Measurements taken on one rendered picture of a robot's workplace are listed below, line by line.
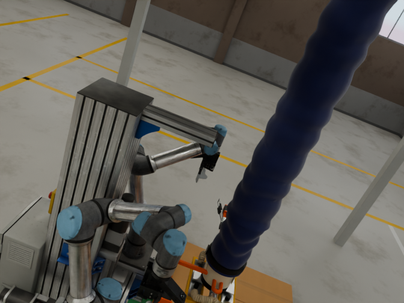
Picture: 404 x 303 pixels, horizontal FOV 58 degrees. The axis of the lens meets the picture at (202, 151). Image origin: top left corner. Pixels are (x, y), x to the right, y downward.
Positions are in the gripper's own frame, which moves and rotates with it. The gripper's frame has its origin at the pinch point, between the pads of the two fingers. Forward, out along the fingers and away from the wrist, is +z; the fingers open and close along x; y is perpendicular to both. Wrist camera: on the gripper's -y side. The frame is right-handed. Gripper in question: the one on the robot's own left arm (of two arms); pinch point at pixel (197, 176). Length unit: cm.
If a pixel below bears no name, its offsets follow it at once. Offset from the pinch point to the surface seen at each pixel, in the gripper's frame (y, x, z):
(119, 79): -127, 241, 50
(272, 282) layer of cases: 95, 49, 97
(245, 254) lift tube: 37, -39, 10
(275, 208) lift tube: 39, -40, -22
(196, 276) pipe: 20, -34, 42
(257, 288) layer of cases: 82, 37, 97
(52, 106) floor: -232, 298, 152
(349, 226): 220, 231, 119
